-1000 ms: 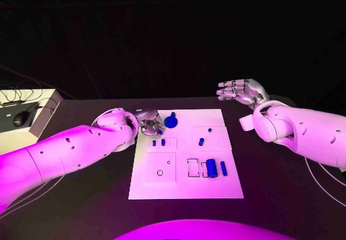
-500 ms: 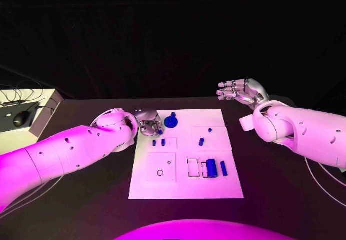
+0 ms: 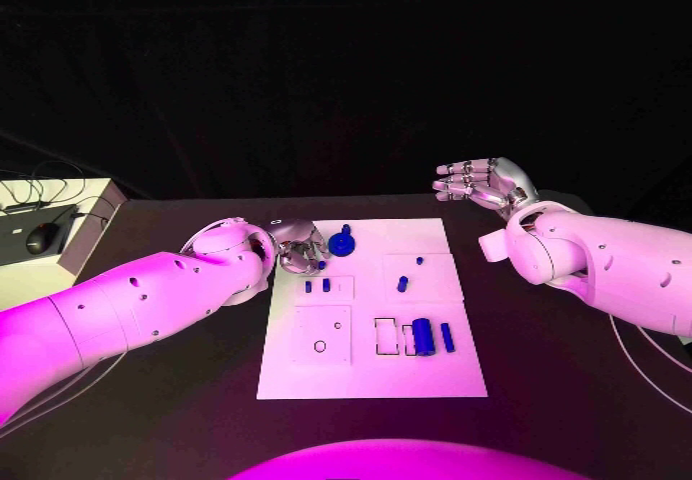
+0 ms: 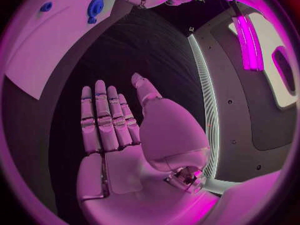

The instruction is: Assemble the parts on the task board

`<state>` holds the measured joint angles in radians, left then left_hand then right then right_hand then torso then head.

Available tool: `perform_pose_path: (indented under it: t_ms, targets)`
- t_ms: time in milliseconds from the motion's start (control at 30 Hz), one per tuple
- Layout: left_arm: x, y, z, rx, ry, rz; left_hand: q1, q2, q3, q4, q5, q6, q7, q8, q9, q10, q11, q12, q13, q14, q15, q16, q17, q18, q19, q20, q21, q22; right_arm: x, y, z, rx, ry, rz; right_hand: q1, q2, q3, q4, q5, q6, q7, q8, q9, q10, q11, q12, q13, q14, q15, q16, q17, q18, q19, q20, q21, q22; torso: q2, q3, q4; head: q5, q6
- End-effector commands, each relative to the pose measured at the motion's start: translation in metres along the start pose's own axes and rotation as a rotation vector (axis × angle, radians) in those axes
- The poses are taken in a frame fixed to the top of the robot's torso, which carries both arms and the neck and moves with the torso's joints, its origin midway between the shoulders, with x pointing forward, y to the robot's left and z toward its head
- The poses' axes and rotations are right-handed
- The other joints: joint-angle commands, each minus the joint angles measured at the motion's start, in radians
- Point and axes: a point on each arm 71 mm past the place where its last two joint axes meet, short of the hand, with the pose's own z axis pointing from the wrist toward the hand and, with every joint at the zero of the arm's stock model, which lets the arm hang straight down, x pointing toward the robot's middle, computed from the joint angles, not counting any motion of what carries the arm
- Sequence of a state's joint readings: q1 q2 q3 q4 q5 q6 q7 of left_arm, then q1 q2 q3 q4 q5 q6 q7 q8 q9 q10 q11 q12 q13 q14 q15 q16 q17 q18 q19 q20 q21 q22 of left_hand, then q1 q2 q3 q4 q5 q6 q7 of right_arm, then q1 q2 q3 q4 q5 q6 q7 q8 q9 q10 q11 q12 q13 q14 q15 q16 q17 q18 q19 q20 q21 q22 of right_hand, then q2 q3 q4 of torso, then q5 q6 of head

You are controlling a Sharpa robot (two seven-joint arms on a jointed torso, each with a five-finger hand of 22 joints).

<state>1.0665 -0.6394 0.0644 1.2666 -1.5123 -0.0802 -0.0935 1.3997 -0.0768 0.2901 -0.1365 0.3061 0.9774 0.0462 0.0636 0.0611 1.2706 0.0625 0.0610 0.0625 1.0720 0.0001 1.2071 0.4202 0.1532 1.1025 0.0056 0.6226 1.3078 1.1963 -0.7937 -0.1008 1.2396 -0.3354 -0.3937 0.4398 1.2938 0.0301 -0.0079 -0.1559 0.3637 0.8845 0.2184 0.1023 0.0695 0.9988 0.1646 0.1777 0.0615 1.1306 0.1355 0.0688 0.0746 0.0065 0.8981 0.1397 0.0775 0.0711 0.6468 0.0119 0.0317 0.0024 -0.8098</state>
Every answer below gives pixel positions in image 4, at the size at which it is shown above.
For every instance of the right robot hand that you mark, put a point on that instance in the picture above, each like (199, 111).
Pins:
(164, 135)

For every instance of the white task board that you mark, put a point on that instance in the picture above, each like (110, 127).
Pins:
(46, 45)

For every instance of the blue gear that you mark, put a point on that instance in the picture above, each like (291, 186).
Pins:
(95, 6)

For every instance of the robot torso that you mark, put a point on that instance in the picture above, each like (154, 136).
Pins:
(239, 116)

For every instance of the blue plug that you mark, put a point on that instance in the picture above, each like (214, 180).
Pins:
(46, 6)

